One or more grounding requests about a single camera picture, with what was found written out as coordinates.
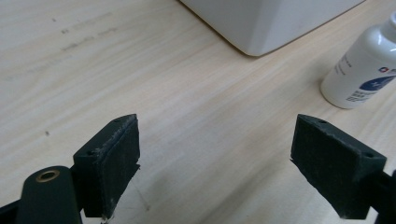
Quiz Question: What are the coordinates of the white plastic bin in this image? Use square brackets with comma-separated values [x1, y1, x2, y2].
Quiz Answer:
[177, 0, 366, 57]

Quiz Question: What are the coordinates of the white plastic bottle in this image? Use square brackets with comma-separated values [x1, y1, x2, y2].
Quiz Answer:
[319, 11, 396, 110]

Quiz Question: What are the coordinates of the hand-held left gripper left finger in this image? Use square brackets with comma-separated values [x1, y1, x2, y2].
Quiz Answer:
[73, 113, 141, 219]

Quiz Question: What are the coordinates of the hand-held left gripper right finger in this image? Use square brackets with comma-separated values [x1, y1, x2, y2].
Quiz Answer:
[290, 113, 388, 220]

